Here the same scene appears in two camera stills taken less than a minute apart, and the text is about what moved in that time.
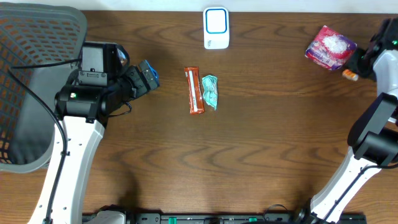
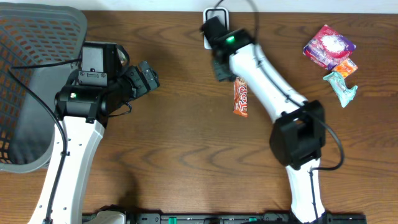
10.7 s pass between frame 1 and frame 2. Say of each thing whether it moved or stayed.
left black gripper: stayed
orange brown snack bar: moved
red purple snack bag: stayed
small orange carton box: moved
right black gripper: moved
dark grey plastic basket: stayed
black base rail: stayed
